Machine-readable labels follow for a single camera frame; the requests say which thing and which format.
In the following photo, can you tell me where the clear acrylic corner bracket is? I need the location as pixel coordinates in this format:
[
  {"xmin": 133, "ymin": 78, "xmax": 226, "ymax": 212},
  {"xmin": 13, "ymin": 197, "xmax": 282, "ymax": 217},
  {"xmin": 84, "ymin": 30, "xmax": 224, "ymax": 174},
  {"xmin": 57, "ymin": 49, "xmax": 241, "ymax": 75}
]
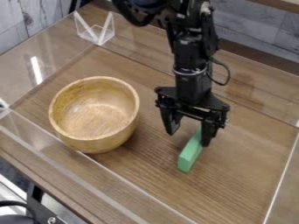
[{"xmin": 73, "ymin": 11, "xmax": 114, "ymax": 46}]

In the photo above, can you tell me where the black table leg bracket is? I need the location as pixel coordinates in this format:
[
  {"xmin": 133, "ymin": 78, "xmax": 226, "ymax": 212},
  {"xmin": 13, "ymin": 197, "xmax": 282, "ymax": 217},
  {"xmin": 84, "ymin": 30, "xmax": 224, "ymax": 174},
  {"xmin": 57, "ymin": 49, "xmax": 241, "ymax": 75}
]
[{"xmin": 26, "ymin": 182, "xmax": 66, "ymax": 224}]

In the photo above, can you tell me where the black cable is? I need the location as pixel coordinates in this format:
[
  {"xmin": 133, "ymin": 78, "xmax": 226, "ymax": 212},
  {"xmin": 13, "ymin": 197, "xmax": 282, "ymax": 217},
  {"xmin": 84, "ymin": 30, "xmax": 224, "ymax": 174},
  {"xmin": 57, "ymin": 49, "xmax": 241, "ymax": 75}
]
[{"xmin": 0, "ymin": 199, "xmax": 33, "ymax": 217}]

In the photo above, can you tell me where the clear acrylic enclosure wall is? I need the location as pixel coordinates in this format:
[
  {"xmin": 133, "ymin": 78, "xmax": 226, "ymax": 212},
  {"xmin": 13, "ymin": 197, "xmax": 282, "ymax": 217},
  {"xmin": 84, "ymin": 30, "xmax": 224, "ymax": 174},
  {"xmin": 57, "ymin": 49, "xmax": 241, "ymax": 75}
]
[{"xmin": 0, "ymin": 8, "xmax": 299, "ymax": 224}]

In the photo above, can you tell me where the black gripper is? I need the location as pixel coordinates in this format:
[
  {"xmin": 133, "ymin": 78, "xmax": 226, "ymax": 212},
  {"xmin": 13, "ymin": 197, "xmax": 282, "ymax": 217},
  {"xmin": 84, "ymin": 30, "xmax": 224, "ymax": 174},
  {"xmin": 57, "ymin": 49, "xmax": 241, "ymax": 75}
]
[{"xmin": 153, "ymin": 66, "xmax": 229, "ymax": 147}]

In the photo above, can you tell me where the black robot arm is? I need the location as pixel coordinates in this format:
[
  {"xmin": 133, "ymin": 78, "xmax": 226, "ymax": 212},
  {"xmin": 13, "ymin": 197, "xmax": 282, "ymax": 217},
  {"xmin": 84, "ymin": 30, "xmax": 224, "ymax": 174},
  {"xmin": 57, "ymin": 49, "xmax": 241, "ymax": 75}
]
[{"xmin": 112, "ymin": 0, "xmax": 229, "ymax": 146}]

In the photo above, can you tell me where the green stick block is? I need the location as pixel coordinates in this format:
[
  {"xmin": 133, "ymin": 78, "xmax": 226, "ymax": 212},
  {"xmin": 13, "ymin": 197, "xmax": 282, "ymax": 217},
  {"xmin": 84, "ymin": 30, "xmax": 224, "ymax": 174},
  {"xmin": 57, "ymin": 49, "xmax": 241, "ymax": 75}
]
[{"xmin": 177, "ymin": 128, "xmax": 201, "ymax": 172}]

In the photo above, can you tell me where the wooden bowl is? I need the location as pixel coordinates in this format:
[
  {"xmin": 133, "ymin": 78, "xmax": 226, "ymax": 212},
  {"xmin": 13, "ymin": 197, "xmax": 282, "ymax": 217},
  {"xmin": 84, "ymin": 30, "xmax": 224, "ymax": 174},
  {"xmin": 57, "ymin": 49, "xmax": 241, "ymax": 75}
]
[{"xmin": 48, "ymin": 76, "xmax": 140, "ymax": 153}]

